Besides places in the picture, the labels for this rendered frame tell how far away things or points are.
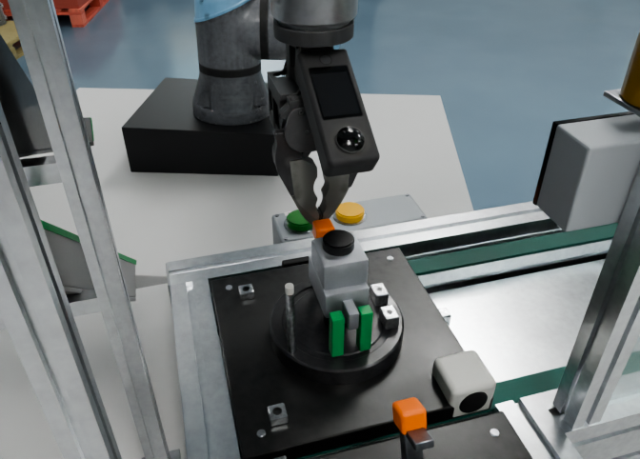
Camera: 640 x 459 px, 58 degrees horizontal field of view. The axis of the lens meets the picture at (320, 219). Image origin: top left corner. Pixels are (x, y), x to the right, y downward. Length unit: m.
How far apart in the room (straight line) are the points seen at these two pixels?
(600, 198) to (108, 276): 0.37
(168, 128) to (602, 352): 0.82
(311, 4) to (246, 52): 0.59
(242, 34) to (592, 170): 0.74
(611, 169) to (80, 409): 0.36
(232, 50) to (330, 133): 0.61
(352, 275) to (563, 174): 0.21
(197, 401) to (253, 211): 0.48
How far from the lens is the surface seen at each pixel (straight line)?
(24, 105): 0.41
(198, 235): 0.96
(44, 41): 0.38
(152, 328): 0.81
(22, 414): 0.77
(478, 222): 0.82
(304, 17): 0.50
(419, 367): 0.60
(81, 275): 0.50
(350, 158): 0.47
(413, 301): 0.67
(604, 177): 0.45
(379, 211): 0.82
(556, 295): 0.80
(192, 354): 0.63
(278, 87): 0.56
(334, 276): 0.53
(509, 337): 0.73
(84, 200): 0.43
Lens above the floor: 1.42
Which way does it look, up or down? 35 degrees down
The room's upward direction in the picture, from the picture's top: straight up
